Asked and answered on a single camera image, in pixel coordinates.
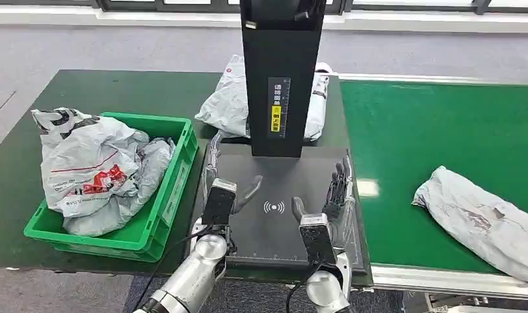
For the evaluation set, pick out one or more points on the black scanner column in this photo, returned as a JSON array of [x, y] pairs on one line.
[[281, 52]]

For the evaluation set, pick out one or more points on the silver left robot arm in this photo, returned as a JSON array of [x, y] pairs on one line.
[[195, 276]]

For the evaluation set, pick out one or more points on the black scanner base plate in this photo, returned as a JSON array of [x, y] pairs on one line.
[[281, 242]]

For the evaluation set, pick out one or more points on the dark window frame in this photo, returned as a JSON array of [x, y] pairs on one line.
[[130, 5]]

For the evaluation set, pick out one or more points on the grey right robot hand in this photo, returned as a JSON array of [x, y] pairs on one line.
[[339, 203]]

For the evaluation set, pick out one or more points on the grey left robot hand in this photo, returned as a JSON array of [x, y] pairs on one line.
[[246, 192]]

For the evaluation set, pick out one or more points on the green plastic crate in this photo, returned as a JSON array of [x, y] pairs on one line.
[[160, 224]]

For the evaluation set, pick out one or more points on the white parcel with red print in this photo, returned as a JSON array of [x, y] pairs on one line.
[[87, 160]]

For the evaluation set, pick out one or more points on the large pale grey parcel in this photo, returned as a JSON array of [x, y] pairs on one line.
[[227, 103]]

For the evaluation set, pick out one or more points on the silver conveyor frame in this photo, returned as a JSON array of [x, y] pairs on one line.
[[462, 285]]

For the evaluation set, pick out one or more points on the dark green table mat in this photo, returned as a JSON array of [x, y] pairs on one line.
[[31, 86]]

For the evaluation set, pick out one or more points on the grey crumpled parcel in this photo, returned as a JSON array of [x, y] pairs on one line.
[[475, 224]]

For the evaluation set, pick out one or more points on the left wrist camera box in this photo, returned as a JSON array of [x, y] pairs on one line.
[[218, 203]]

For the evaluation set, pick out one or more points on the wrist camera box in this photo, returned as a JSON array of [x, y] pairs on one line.
[[316, 239], [218, 203]]

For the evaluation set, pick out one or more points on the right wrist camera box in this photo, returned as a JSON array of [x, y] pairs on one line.
[[316, 239]]

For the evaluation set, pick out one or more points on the green conveyor belt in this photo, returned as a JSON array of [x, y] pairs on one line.
[[419, 121]]

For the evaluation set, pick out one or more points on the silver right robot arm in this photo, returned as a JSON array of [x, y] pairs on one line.
[[324, 289]]

